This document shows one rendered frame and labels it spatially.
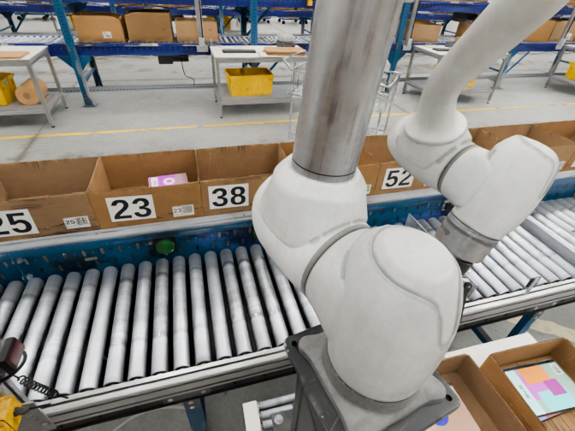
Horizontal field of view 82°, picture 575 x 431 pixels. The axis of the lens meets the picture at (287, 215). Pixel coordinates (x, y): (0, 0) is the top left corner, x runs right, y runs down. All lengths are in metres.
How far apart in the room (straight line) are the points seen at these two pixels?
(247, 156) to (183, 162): 0.30
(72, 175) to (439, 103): 1.46
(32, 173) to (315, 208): 1.41
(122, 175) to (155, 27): 3.98
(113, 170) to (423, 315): 1.44
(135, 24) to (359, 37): 5.13
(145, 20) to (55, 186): 3.99
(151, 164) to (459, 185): 1.30
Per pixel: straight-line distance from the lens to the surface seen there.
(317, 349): 0.60
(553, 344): 1.38
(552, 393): 1.32
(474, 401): 1.21
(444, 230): 0.64
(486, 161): 0.61
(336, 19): 0.43
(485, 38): 0.50
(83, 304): 1.40
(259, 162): 1.64
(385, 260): 0.40
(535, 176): 0.60
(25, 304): 1.49
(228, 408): 1.88
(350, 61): 0.43
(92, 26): 5.57
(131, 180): 1.66
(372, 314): 0.41
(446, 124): 0.63
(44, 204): 1.43
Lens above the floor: 1.73
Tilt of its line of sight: 37 degrees down
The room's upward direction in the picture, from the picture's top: 3 degrees clockwise
